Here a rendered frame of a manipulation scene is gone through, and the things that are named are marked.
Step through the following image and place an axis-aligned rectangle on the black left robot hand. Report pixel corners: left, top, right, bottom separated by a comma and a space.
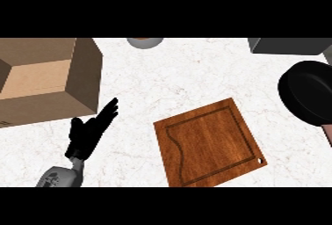
63, 97, 119, 161

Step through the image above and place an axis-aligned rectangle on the black pan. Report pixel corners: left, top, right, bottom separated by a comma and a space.
275, 60, 332, 149

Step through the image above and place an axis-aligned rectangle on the grey round container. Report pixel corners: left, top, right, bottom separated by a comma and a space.
125, 38, 165, 50

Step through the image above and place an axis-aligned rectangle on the dark grey appliance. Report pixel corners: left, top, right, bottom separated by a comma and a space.
246, 38, 332, 66

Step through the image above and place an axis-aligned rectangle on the open brown cardboard box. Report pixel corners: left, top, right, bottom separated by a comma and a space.
0, 38, 103, 129

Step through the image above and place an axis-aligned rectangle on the brown wooden cutting board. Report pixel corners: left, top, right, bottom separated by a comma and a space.
152, 97, 268, 188

